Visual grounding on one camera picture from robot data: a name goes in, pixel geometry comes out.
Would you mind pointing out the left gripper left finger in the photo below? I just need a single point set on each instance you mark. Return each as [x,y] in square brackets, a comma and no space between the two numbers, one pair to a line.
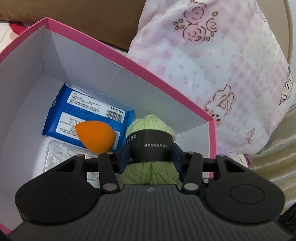
[111,164]

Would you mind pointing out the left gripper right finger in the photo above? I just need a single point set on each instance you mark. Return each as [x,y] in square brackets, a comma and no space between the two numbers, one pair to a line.
[189,165]

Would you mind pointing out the green yarn ball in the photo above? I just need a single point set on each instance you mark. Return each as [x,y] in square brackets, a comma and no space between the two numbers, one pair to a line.
[150,157]

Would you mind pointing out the orange makeup sponge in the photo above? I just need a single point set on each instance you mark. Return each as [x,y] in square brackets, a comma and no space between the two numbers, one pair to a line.
[96,136]

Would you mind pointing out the blue wipes packet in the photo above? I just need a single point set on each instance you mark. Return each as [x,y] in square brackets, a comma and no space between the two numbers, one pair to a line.
[71,107]

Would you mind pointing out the pink cardboard box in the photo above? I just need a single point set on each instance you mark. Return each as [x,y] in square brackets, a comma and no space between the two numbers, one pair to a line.
[48,55]

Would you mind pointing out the pink checkered pillow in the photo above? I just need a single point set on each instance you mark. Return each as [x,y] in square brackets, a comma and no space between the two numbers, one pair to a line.
[225,58]

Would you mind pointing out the brown cloud pillow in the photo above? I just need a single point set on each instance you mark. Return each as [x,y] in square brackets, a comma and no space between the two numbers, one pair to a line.
[113,22]

